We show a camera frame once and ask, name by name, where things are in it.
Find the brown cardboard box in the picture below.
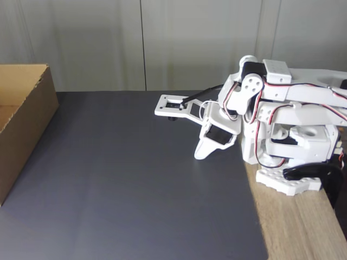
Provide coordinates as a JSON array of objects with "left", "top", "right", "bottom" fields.
[{"left": 0, "top": 63, "right": 60, "bottom": 208}]

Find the dark grey table mat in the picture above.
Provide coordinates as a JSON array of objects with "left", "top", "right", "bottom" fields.
[{"left": 0, "top": 90, "right": 269, "bottom": 260}]

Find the black table clamp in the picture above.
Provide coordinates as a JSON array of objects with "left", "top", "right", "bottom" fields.
[{"left": 282, "top": 164, "right": 344, "bottom": 209}]

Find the black camera cable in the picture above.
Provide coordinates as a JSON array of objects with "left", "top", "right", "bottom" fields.
[{"left": 181, "top": 84, "right": 224, "bottom": 106}]

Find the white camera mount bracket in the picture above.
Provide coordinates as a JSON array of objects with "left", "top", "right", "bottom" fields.
[{"left": 153, "top": 94, "right": 209, "bottom": 126}]

